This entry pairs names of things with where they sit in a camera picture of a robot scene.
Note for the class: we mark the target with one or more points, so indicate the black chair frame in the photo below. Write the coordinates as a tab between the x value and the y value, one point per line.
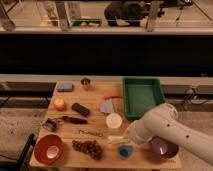
30	142

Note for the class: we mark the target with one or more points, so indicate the blue plastic cup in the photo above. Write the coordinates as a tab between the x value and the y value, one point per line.
125	151

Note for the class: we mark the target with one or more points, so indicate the bunch of dark grapes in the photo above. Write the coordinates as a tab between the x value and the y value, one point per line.
91	148

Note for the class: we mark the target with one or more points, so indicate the purple bowl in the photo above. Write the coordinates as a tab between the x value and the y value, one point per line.
163	148

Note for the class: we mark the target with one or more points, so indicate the black rectangular block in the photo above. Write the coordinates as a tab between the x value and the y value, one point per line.
80	109

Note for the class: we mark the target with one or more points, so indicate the blue sponge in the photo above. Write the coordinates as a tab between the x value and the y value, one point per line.
64	87

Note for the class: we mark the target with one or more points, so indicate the black handled can opener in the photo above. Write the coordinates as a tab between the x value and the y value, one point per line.
52	124

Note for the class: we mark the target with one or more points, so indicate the small metal cup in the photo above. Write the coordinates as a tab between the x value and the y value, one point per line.
86	82

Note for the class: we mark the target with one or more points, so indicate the person in dark clothes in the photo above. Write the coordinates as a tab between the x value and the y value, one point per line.
131	12

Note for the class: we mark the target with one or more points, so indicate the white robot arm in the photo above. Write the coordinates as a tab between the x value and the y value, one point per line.
161	121

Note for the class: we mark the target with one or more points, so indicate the green plastic tray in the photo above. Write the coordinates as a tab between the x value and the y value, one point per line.
140	95

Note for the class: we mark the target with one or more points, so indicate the orange bowl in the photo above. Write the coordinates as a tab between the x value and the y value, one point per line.
48	149

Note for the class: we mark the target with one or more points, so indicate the orange fruit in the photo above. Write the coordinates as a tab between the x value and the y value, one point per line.
59	104

